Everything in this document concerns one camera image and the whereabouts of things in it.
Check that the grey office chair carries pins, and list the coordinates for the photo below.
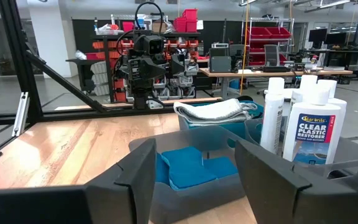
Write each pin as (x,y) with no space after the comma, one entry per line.
(271,56)

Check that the blue wavy sponge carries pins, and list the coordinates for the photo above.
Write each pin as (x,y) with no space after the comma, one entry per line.
(221,166)
(185,168)

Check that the black computer monitor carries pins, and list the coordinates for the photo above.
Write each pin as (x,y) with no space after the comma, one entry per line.
(317,35)
(336,38)

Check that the teal plastic bin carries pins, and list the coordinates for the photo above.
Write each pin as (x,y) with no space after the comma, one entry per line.
(233,130)

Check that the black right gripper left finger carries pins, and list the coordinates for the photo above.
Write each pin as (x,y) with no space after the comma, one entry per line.
(73,208)

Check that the silver aluminium bracket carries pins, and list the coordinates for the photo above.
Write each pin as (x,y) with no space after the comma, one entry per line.
(20,115)

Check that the white plastic restorer bottle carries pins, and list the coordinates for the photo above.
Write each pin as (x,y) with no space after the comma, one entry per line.
(337,105)
(272,118)
(312,130)
(308,81)

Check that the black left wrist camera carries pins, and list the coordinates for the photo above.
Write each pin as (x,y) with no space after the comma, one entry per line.
(151,45)

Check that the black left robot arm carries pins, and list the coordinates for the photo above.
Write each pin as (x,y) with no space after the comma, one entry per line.
(141,96)

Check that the grey equipment box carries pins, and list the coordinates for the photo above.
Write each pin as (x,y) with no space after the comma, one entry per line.
(220,60)

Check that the black robot in background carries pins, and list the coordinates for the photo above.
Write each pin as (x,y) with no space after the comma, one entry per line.
(104,46)

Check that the wooden workbench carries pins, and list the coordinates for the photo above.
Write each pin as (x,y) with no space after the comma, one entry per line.
(259,73)

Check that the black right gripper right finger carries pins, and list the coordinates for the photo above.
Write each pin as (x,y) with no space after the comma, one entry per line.
(291,202)

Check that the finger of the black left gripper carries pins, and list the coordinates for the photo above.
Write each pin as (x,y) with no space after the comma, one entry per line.
(154,68)

